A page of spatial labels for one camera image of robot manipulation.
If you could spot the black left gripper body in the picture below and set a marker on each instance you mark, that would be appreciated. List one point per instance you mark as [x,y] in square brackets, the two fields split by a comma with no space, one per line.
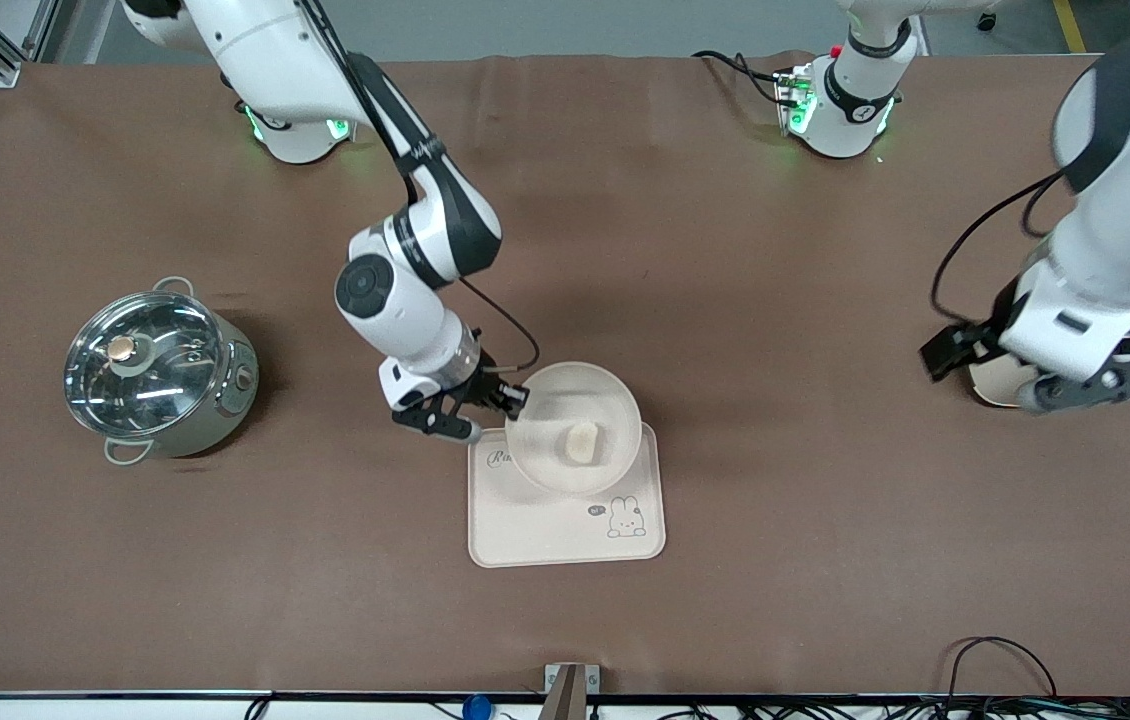
[983,338]

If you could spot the round cream plate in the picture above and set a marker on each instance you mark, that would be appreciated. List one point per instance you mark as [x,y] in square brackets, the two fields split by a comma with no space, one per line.
[575,400]

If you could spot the small white steamed bun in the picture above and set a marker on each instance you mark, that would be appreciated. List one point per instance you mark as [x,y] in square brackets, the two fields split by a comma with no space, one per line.
[582,442]

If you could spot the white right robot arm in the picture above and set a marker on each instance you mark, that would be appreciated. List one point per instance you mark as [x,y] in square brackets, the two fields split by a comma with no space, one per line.
[405,300]

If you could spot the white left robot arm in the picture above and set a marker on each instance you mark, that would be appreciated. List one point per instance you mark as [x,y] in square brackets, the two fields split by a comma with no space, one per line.
[1115,250]

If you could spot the cream rabbit print tray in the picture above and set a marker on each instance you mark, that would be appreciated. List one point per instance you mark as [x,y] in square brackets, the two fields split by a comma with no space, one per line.
[545,530]

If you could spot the cream two-slot toaster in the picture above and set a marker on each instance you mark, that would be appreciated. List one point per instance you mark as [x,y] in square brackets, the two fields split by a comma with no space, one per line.
[995,378]

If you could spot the pale green electric pot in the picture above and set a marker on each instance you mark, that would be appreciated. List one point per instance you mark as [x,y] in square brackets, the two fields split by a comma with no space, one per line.
[225,410]

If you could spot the brown table cloth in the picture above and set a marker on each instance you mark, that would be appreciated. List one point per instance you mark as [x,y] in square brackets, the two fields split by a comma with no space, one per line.
[725,250]

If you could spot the glass pot lid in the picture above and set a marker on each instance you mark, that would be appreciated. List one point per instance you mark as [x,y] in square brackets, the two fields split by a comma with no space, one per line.
[140,365]

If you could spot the blue round knob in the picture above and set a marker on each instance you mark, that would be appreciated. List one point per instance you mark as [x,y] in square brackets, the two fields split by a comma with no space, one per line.
[476,708]

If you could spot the grey metal bracket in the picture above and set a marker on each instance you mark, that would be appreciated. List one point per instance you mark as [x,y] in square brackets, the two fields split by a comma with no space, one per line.
[570,690]

